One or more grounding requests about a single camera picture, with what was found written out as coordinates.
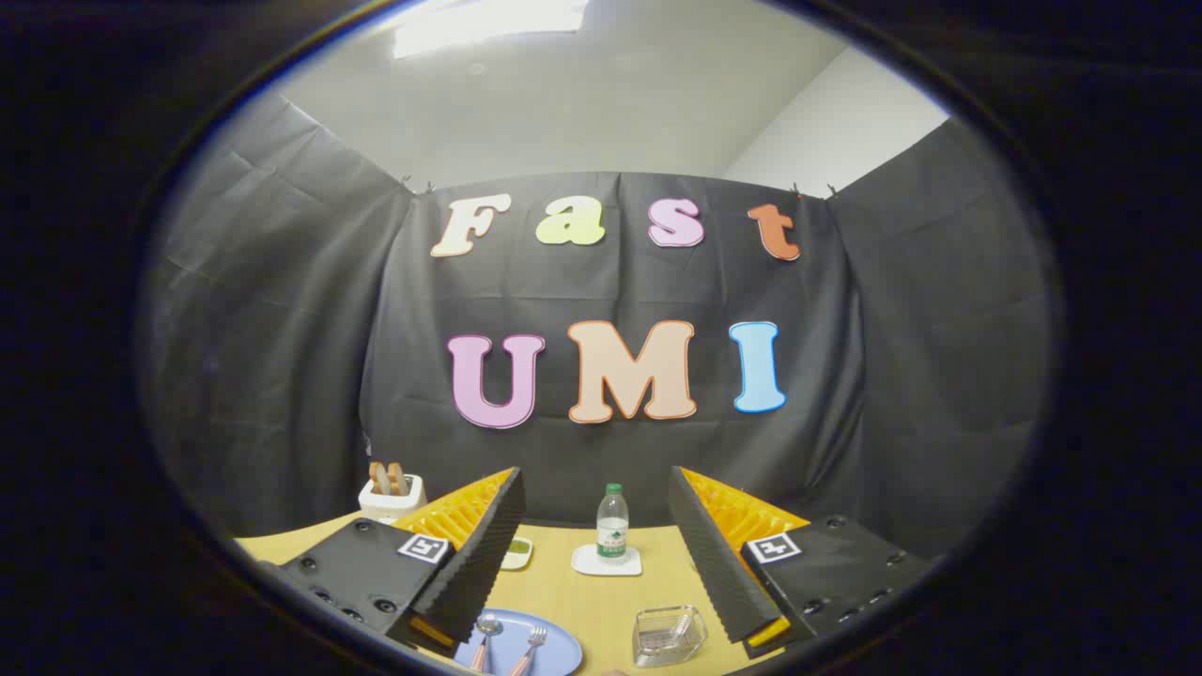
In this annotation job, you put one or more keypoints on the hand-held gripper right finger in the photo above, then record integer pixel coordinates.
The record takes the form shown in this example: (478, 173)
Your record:
(718, 554)

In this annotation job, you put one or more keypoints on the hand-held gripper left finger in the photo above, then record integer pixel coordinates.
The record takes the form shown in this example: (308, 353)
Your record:
(479, 554)

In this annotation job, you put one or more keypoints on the white divided snack dish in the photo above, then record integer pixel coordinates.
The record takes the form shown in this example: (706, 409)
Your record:
(518, 559)

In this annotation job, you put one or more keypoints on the metal drain basket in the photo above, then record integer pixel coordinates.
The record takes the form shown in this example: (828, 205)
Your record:
(669, 638)

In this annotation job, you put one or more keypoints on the white square coaster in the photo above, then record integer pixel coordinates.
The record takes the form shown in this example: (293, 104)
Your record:
(587, 565)

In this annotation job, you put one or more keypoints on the white toaster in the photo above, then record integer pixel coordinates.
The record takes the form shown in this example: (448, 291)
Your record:
(380, 507)

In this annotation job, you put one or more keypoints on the toast slice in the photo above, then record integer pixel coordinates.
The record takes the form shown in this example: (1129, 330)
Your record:
(379, 479)
(399, 479)

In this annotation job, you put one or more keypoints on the clear water bottle green cap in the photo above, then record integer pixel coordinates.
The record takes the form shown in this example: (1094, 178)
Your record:
(612, 526)

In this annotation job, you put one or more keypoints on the blue round plate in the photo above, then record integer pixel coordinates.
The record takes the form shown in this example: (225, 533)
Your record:
(563, 652)

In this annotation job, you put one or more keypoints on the ceiling light panel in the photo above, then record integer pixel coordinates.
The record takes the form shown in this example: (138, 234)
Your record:
(488, 23)

